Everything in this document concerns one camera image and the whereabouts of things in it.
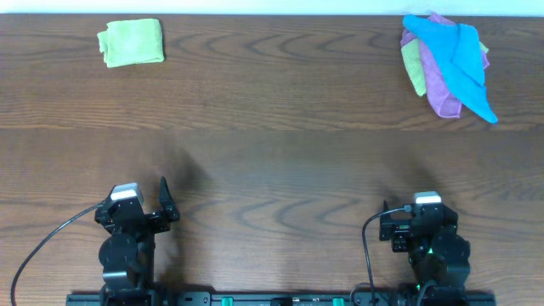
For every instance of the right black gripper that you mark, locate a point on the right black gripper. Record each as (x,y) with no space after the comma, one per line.
(399,228)

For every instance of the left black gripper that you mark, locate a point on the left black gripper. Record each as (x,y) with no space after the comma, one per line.
(138,219)

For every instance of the blue microfiber cloth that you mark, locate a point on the blue microfiber cloth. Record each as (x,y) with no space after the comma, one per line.
(455,55)

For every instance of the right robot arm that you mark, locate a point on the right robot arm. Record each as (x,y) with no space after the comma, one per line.
(444,261)

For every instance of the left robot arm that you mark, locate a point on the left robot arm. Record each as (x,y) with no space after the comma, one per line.
(127,256)

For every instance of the purple microfiber cloth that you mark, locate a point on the purple microfiber cloth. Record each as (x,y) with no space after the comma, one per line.
(438,89)

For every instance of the folded light green cloth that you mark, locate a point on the folded light green cloth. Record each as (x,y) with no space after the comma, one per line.
(131,42)

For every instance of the light green cloth under pile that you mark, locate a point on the light green cloth under pile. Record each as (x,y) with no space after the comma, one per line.
(413,65)

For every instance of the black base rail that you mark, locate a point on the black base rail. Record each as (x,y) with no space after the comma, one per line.
(284,299)

